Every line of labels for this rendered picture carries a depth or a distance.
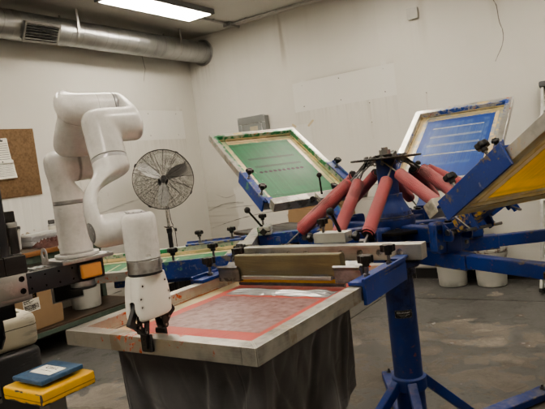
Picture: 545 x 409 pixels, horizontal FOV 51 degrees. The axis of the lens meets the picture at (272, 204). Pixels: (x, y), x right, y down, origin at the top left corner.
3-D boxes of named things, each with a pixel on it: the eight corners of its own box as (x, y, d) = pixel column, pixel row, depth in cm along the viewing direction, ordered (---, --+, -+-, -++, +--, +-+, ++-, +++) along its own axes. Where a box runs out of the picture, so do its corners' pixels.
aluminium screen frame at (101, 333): (258, 368, 109) (255, 348, 109) (66, 345, 142) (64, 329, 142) (404, 274, 175) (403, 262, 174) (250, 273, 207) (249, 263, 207)
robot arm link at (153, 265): (148, 254, 132) (150, 266, 132) (118, 262, 125) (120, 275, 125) (172, 254, 128) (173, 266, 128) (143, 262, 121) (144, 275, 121)
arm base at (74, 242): (43, 259, 171) (36, 208, 170) (82, 251, 180) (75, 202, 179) (66, 260, 160) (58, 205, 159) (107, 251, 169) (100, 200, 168)
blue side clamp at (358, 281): (367, 305, 149) (364, 279, 148) (349, 304, 152) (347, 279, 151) (407, 278, 174) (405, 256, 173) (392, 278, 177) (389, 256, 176)
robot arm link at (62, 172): (45, 206, 169) (37, 152, 168) (90, 200, 176) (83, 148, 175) (53, 206, 161) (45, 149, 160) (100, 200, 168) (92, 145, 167)
